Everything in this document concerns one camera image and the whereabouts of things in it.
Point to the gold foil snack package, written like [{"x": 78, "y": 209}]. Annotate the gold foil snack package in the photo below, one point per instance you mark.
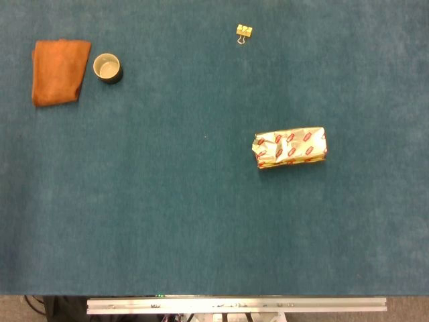
[{"x": 291, "y": 147}]

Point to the aluminium profile rail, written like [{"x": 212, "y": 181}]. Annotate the aluminium profile rail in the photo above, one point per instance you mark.
[{"x": 234, "y": 306}]

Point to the small dark ceramic cup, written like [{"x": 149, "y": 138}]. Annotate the small dark ceramic cup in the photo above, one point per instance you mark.
[{"x": 106, "y": 67}]

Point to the orange folded cloth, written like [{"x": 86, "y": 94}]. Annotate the orange folded cloth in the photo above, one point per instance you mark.
[{"x": 58, "y": 72}]

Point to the gold binder clip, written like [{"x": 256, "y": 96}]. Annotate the gold binder clip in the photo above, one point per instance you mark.
[{"x": 244, "y": 30}]

